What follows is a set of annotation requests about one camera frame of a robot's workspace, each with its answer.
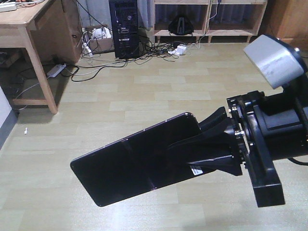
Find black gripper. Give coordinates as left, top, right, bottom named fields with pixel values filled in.
left=167, top=91, right=308, bottom=207

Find black foldable smartphone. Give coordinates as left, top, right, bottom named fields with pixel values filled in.
left=70, top=113, right=210, bottom=206

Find wooden desk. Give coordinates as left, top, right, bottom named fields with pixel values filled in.
left=0, top=0, right=81, bottom=114

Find white power adapter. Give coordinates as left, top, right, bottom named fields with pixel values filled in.
left=168, top=44, right=187, bottom=56

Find black wifi router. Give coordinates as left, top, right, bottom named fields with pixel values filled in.
left=168, top=15, right=194, bottom=36

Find wooden open shelf unit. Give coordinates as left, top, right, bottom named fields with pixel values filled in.
left=151, top=0, right=267, bottom=42

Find black computer tower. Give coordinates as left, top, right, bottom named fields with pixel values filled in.
left=109, top=0, right=140, bottom=59

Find white power strip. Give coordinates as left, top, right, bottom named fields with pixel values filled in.
left=47, top=64, right=66, bottom=78

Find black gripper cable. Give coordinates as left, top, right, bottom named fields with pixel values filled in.
left=290, top=156, right=308, bottom=167

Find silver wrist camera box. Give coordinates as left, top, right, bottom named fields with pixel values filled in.
left=244, top=35, right=308, bottom=89

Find tangled black floor cables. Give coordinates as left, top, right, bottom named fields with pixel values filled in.
left=60, top=39, right=203, bottom=82

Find cardboard box with cables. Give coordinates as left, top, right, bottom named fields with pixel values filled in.
left=81, top=26, right=115, bottom=57

